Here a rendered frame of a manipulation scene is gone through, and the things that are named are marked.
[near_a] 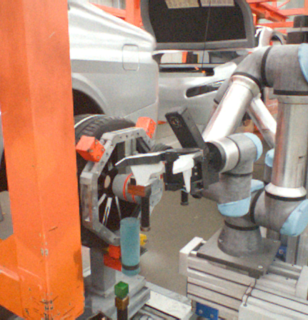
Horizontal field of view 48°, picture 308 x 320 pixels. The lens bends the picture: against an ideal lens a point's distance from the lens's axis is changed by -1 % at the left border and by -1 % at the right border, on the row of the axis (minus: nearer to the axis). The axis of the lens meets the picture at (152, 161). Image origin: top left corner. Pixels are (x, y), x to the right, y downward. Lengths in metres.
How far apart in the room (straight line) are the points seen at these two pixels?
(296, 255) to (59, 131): 0.91
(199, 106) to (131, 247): 2.66
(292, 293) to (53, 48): 1.02
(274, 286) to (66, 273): 0.68
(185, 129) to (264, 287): 0.68
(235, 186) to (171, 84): 3.36
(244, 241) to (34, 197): 0.67
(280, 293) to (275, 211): 0.27
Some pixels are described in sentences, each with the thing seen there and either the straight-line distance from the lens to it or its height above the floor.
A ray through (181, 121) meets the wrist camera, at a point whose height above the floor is 1.30.
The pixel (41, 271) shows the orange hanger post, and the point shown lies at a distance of 1.24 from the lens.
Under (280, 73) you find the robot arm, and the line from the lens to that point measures 1.00.
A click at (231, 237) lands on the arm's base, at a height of 0.88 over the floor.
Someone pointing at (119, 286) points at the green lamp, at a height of 0.66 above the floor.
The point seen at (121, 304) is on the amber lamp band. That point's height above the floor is 0.59.
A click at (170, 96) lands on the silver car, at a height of 1.09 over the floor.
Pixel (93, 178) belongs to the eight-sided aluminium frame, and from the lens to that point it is 1.47.
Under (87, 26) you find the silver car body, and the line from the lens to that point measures 1.98.
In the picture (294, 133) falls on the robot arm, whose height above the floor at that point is 1.23.
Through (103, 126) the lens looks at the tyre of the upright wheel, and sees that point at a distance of 1.61.
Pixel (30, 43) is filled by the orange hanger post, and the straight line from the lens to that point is 1.05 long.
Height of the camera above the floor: 1.40
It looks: 15 degrees down
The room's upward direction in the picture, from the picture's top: straight up
